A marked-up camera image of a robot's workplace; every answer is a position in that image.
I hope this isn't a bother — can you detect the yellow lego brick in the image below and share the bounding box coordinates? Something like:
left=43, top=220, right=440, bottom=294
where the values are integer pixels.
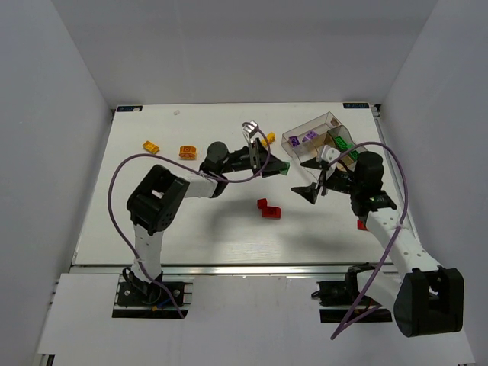
left=142, top=140, right=160, bottom=155
left=262, top=132, right=275, bottom=147

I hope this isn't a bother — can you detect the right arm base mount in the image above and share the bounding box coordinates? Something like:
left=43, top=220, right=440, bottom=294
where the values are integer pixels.
left=310, top=263, right=393, bottom=324

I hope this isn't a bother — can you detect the amber plastic container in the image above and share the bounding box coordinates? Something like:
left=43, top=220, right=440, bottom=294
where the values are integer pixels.
left=302, top=130, right=354, bottom=181

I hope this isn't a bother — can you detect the clear plastic container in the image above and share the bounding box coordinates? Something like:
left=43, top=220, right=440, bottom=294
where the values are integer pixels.
left=300, top=165, right=333, bottom=185

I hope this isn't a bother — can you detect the yellow lego brick right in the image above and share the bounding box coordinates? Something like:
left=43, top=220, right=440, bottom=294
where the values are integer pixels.
left=262, top=132, right=275, bottom=147

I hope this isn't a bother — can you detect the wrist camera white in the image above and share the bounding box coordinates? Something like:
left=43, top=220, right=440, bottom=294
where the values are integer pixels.
left=316, top=145, right=341, bottom=167
left=242, top=120, right=259, bottom=144

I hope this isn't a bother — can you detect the red lego brick right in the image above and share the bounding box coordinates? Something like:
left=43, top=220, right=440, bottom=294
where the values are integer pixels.
left=357, top=220, right=368, bottom=231

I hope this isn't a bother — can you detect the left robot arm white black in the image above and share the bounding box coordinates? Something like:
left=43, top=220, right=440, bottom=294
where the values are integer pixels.
left=127, top=140, right=289, bottom=284

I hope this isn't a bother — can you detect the dark smoky plastic container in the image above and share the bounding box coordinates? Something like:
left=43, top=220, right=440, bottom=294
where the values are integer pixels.
left=325, top=125, right=367, bottom=171

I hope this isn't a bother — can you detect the clear grey long container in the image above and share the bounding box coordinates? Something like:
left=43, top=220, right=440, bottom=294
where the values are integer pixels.
left=281, top=112, right=342, bottom=165

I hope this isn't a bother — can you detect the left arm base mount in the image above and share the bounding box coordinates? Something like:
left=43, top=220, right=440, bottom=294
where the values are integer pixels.
left=112, top=268, right=193, bottom=319

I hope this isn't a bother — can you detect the aluminium table rail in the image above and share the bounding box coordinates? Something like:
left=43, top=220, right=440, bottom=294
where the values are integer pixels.
left=69, top=263, right=397, bottom=276

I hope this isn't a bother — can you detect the purple rounded lego brick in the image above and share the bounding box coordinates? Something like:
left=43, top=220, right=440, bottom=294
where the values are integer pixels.
left=302, top=130, right=319, bottom=143

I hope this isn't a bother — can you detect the orange lego block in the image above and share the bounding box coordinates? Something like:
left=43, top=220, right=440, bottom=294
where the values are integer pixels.
left=178, top=146, right=197, bottom=160

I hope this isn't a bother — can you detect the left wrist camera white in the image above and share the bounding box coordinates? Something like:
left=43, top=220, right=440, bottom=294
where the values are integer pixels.
left=242, top=120, right=259, bottom=144

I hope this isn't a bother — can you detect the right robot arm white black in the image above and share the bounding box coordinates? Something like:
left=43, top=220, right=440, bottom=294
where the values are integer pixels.
left=293, top=148, right=464, bottom=337

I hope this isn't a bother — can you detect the left logo sticker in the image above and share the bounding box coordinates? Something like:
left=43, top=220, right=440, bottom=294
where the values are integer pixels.
left=116, top=105, right=143, bottom=113

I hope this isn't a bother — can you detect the red curved lego brick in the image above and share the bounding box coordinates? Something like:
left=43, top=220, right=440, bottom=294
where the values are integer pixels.
left=262, top=206, right=281, bottom=220

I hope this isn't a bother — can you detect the green lego plate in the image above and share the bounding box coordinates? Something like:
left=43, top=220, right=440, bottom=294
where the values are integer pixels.
left=334, top=136, right=353, bottom=153

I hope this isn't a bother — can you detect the small red lego brick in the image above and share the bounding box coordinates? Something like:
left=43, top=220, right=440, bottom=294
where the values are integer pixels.
left=257, top=198, right=268, bottom=210

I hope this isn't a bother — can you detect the yellow lego brick left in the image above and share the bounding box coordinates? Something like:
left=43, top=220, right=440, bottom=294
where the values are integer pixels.
left=142, top=140, right=160, bottom=155

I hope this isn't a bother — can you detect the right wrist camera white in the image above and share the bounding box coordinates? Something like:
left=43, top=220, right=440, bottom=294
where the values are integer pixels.
left=316, top=145, right=341, bottom=167

